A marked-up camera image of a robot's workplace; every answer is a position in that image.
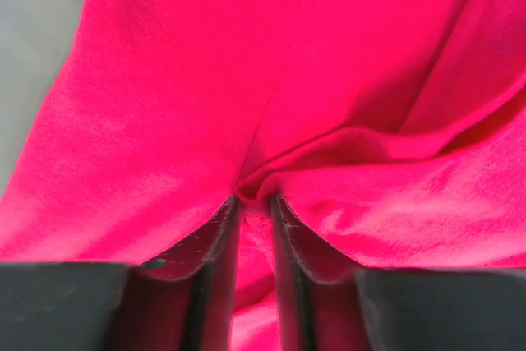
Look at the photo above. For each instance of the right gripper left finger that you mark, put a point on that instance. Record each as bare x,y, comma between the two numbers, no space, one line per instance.
181,299

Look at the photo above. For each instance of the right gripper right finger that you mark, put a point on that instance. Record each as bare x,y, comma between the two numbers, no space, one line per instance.
329,302

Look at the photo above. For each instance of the crimson t shirt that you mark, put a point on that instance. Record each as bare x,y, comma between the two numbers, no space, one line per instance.
394,128

